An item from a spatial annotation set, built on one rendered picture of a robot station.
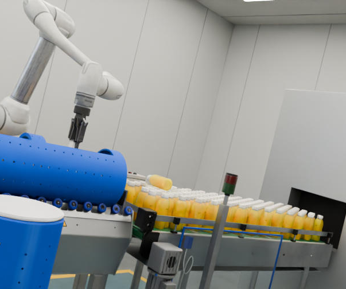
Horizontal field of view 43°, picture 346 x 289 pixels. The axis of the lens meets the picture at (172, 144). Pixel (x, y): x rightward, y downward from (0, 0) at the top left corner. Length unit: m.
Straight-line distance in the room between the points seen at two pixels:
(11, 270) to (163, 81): 5.10
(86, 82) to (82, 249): 0.77
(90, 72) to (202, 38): 4.88
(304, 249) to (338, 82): 3.51
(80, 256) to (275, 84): 4.98
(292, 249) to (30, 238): 1.98
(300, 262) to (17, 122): 1.98
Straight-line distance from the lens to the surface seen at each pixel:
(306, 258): 3.14
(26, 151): 1.88
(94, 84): 2.04
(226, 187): 2.17
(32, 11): 2.38
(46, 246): 1.41
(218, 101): 7.12
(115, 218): 2.14
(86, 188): 2.00
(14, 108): 2.54
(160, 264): 2.07
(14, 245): 1.37
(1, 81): 4.91
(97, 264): 2.22
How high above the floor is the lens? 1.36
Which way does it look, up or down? 1 degrees down
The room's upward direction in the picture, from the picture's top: 14 degrees clockwise
